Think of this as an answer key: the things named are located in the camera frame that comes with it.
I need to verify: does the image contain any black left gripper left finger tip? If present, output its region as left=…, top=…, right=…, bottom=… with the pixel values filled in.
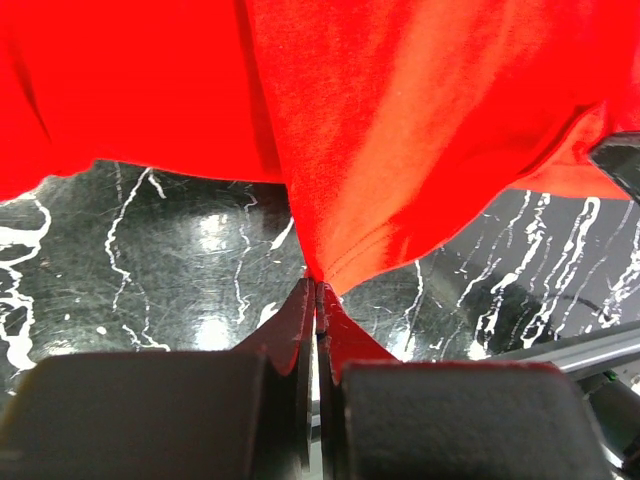
left=1, top=279, right=315, bottom=479

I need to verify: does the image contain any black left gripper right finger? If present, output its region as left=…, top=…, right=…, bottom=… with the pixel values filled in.
left=316, top=283, right=611, bottom=479

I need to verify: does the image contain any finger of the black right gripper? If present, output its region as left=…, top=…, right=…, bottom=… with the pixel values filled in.
left=589, top=131, right=640, bottom=203

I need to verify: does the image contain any red t-shirt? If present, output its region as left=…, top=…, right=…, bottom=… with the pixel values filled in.
left=1, top=1, right=639, bottom=293

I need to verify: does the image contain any aluminium frame rail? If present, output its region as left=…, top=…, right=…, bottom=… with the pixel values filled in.
left=490, top=321, right=639, bottom=378

